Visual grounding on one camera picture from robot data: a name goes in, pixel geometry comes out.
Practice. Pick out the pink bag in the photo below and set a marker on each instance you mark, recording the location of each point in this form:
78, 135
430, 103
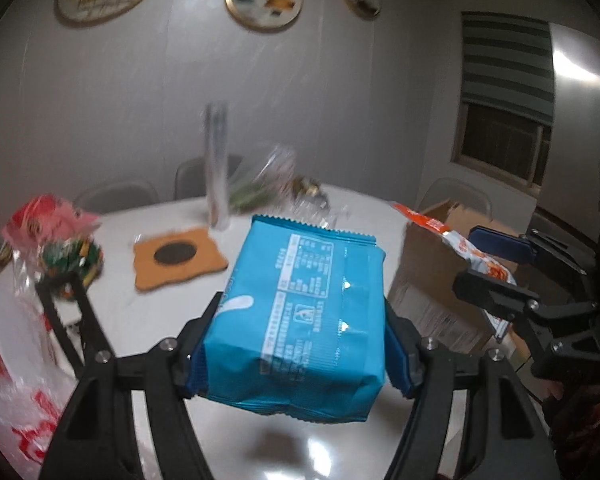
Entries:
40, 220

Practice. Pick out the plastic bag of greens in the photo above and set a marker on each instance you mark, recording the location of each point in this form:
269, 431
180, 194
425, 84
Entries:
250, 192

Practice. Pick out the striped window blind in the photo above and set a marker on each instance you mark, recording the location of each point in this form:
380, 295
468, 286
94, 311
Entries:
504, 60

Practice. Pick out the clear plastic tube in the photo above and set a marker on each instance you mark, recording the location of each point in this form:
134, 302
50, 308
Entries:
216, 170

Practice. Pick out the red and white snack packet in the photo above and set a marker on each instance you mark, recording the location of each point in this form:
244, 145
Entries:
474, 255

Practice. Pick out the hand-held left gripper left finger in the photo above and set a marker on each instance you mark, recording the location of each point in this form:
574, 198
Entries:
196, 377

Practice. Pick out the grey chair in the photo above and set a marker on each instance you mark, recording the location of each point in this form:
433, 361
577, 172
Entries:
190, 180
454, 195
115, 197

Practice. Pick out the cardboard box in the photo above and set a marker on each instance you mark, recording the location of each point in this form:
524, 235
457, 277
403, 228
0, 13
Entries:
429, 290

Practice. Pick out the gold-topped clear plastic pack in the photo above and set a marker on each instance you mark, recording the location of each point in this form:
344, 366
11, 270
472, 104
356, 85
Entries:
310, 192

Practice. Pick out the blue snack packet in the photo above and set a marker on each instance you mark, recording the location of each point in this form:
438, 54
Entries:
300, 310

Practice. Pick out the medium round wall plate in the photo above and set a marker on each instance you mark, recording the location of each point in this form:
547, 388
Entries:
265, 0

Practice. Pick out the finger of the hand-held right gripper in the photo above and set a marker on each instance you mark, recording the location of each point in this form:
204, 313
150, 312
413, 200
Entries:
494, 295
494, 242

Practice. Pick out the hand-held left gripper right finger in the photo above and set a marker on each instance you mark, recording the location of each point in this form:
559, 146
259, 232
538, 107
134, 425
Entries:
399, 360

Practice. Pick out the window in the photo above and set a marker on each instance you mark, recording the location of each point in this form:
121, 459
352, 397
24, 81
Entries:
499, 145

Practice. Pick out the silver refrigerator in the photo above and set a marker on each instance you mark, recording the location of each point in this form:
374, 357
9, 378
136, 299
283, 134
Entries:
579, 135

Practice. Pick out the white red-printed plastic bag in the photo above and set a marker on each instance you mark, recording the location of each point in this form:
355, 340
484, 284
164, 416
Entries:
10, 385

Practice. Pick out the wooden coaster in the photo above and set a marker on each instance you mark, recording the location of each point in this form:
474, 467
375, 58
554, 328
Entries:
145, 270

